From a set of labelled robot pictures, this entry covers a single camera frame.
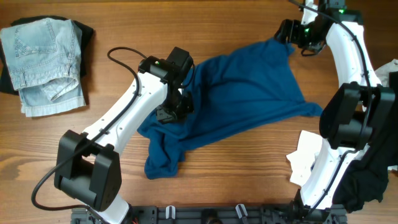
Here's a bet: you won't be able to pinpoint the blue polo shirt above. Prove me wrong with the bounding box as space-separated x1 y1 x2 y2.
137 39 323 179

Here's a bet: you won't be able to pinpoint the white t-shirt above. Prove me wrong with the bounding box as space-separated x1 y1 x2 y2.
286 59 397 187

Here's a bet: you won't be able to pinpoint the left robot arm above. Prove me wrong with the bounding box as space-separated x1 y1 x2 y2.
54 47 195 223

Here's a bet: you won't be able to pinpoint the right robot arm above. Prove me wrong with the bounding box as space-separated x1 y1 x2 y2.
274 1 396 223

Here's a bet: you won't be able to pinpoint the folded light blue jeans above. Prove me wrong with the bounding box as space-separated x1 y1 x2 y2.
1 18 86 117

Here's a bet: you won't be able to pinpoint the black garment at right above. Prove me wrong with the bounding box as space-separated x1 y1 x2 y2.
332 71 398 214

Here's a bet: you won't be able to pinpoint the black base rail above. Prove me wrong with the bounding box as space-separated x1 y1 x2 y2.
70 203 348 224

